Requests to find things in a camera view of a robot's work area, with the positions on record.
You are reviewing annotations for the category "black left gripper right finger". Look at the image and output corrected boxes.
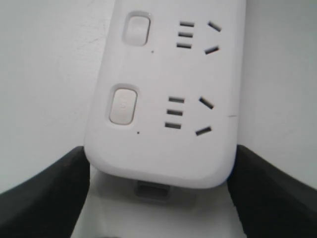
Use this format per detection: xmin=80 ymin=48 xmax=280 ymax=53
xmin=227 ymin=145 xmax=317 ymax=238

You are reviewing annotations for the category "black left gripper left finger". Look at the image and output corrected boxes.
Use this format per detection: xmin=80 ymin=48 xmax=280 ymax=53
xmin=0 ymin=146 xmax=90 ymax=238

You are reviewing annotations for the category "white five-socket power strip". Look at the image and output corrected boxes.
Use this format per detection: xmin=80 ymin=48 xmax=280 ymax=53
xmin=84 ymin=0 xmax=246 ymax=200

